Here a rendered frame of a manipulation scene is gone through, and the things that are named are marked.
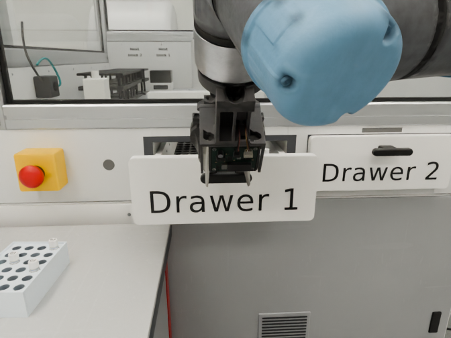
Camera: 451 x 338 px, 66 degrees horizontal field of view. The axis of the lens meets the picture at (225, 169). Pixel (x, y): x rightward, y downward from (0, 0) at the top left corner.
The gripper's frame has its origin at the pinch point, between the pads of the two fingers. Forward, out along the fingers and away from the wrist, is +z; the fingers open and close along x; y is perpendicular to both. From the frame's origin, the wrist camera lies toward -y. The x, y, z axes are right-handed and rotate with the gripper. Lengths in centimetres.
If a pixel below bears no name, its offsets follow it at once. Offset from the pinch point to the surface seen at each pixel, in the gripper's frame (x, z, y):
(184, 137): -6.9, 7.8, -13.7
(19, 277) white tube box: -27.7, 4.8, 13.7
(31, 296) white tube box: -25.4, 4.6, 16.3
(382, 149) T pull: 29.2, 6.2, -8.4
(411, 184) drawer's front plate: 38.1, 14.9, -6.7
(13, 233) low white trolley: -38.7, 18.6, 0.1
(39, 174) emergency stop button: -31.3, 7.7, -5.3
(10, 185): -40.5, 15.2, -8.5
